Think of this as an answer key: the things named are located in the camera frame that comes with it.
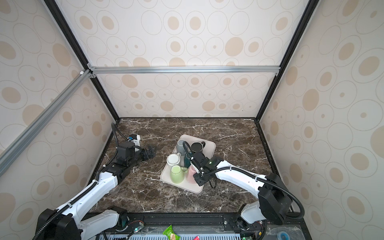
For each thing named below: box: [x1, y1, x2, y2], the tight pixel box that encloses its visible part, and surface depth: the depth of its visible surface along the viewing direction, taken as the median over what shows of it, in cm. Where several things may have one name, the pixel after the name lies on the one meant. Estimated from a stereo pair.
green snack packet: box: [162, 224, 181, 240], surface depth 70 cm
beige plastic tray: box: [160, 165, 204, 194], surface depth 87 cm
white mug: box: [166, 152, 182, 166], surface depth 89 cm
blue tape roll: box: [277, 231, 290, 240], surface depth 71 cm
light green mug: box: [170, 164, 188, 184], surface depth 85 cm
